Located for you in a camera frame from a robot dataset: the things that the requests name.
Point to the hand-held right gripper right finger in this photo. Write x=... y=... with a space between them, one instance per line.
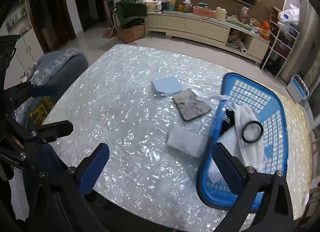
x=227 y=169

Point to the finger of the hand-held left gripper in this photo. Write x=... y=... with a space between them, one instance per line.
x=56 y=129
x=42 y=90

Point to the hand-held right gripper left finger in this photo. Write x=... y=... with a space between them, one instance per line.
x=92 y=172

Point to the blue plastic basket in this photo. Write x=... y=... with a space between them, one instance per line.
x=215 y=127

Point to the white towel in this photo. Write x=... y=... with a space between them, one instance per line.
x=185 y=141

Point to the white gloves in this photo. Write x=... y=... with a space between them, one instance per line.
x=246 y=114

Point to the white cupboard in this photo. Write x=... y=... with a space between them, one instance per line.
x=25 y=47

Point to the chair with blue-grey cover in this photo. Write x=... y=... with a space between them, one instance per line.
x=62 y=72

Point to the grey mottled pad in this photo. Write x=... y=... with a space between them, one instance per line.
x=191 y=106

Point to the light blue folded cloth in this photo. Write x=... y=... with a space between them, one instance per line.
x=166 y=86

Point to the cardboard box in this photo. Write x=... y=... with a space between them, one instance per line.
x=131 y=34

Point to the blue and white bucket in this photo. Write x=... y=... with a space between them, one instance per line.
x=298 y=87

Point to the white paper roll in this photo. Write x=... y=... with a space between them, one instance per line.
x=241 y=48

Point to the tissue pack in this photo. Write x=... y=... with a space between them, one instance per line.
x=152 y=5

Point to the orange bag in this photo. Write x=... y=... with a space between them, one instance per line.
x=265 y=31

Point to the standing air conditioner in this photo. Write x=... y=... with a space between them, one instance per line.
x=303 y=47

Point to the beige television cabinet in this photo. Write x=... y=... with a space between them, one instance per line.
x=200 y=27

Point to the beige plastic jug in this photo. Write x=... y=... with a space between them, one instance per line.
x=221 y=14

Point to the pink box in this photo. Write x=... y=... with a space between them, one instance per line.
x=203 y=11

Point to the white plastic bag blue print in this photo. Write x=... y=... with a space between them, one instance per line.
x=288 y=16

